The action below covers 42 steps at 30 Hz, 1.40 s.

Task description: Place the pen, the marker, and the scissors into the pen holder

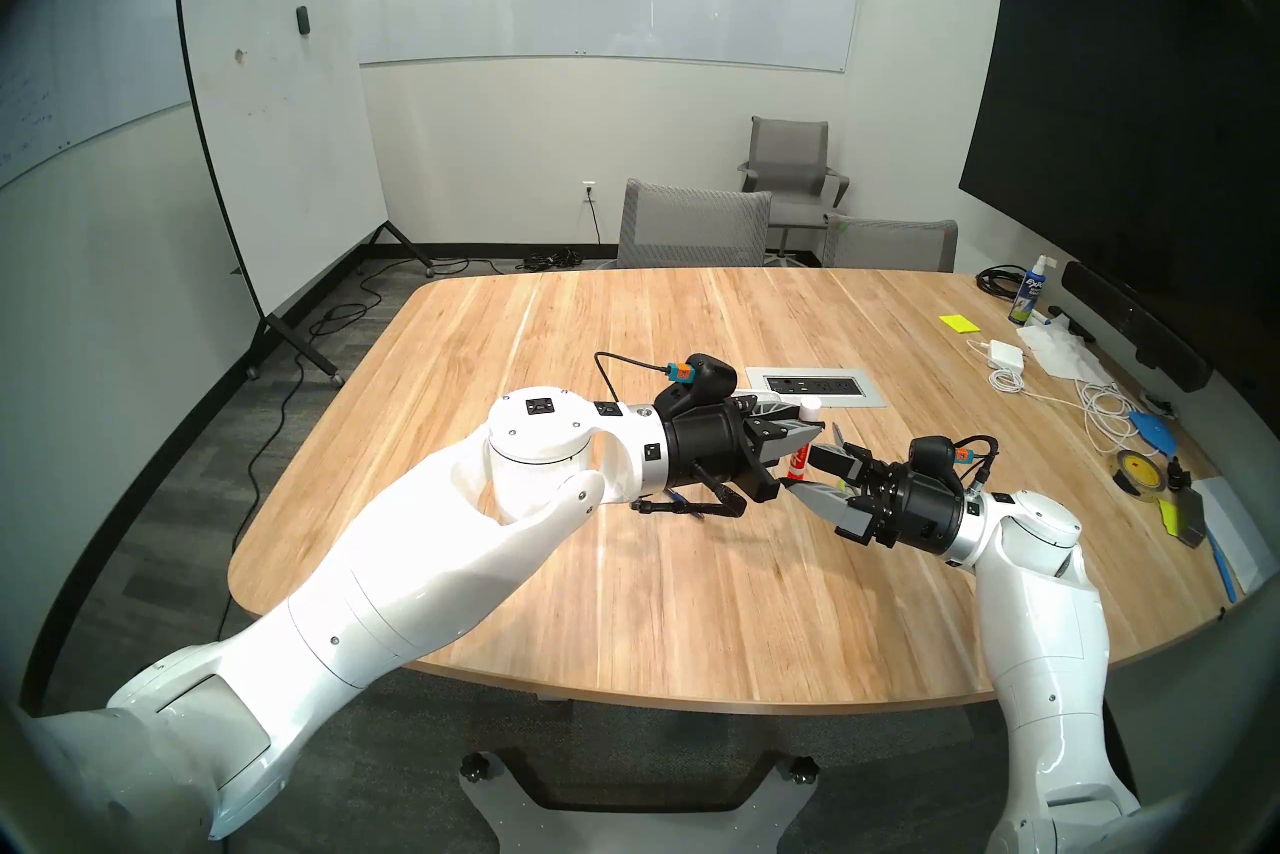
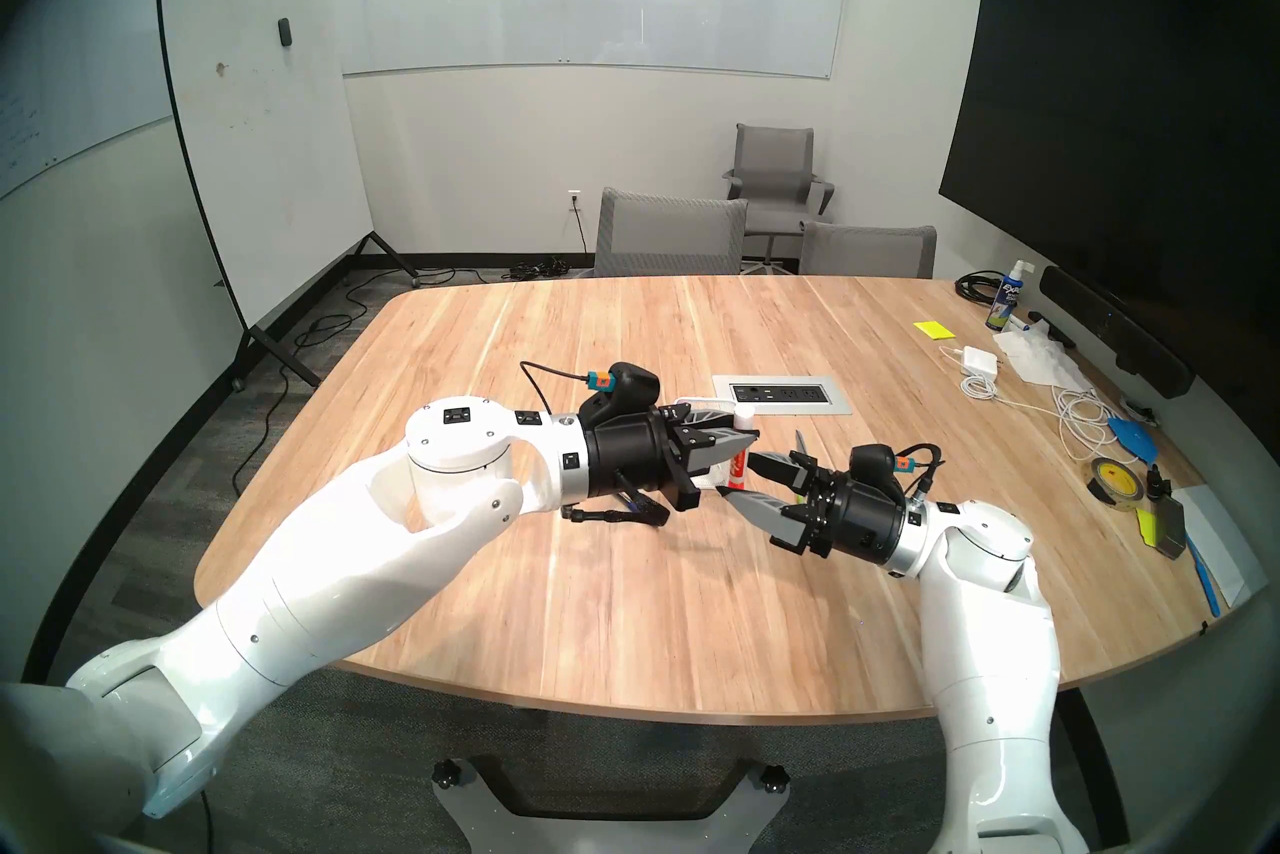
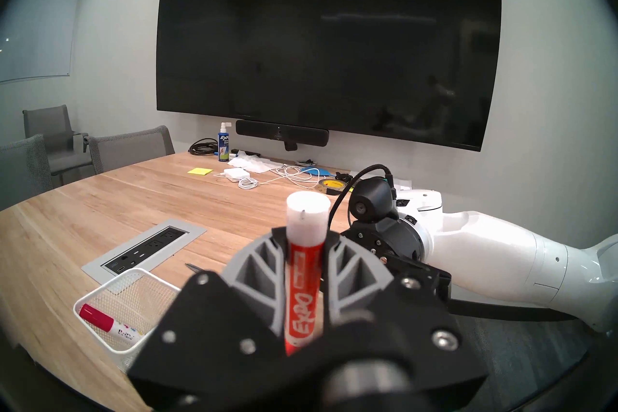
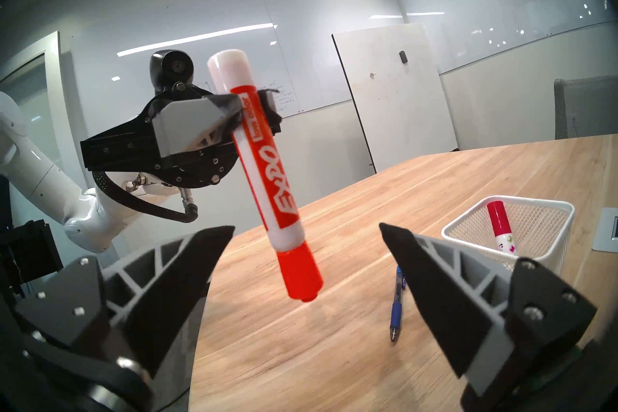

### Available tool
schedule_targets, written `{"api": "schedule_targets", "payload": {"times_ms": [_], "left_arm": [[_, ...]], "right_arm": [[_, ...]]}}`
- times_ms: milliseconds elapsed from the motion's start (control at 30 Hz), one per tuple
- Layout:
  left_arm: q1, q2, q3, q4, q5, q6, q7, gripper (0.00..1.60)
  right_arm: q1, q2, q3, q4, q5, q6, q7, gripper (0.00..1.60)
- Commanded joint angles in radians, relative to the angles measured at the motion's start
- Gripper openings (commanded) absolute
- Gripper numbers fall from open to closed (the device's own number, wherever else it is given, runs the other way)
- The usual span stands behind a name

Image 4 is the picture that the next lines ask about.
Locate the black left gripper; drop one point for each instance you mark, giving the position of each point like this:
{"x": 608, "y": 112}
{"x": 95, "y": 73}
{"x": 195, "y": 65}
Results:
{"x": 135, "y": 150}

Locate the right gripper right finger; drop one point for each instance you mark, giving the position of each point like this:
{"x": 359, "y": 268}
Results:
{"x": 458, "y": 300}

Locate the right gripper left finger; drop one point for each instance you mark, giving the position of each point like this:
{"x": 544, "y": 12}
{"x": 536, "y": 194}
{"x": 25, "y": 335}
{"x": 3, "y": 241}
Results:
{"x": 159, "y": 290}

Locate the blue ballpoint pen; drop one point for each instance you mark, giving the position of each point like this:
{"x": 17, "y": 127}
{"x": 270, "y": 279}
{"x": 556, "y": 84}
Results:
{"x": 397, "y": 309}

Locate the orange Expo marker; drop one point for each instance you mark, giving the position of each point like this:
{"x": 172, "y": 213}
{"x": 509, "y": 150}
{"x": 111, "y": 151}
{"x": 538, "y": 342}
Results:
{"x": 270, "y": 165}

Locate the red cap patterned marker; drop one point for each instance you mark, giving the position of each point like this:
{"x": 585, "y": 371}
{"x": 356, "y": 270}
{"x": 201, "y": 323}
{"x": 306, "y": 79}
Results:
{"x": 499, "y": 223}

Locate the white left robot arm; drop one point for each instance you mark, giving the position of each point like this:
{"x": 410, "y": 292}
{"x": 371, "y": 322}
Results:
{"x": 48, "y": 184}

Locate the white mesh pen holder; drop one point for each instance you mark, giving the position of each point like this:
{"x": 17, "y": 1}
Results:
{"x": 540, "y": 227}

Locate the black equipment cart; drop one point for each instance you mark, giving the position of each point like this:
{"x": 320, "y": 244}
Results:
{"x": 29, "y": 251}

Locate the silver table power outlet panel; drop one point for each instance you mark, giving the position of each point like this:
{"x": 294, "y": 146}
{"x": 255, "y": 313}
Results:
{"x": 606, "y": 230}

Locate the mobile whiteboard on stand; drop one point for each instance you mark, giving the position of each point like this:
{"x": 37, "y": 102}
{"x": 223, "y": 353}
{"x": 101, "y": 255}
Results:
{"x": 400, "y": 102}

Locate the black whiteboard eraser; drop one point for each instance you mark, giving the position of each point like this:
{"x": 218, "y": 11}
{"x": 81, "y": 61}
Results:
{"x": 403, "y": 56}

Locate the grey mesh table chair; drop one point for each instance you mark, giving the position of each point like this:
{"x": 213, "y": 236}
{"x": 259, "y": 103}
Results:
{"x": 586, "y": 107}

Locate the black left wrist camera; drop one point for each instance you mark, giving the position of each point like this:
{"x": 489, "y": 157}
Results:
{"x": 171, "y": 68}

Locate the wall whiteboard with writing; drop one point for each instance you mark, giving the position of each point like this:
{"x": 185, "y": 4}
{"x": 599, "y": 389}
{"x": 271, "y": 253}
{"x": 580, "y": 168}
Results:
{"x": 299, "y": 39}

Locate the glass wall whiteboard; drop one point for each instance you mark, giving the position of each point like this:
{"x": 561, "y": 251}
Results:
{"x": 507, "y": 5}

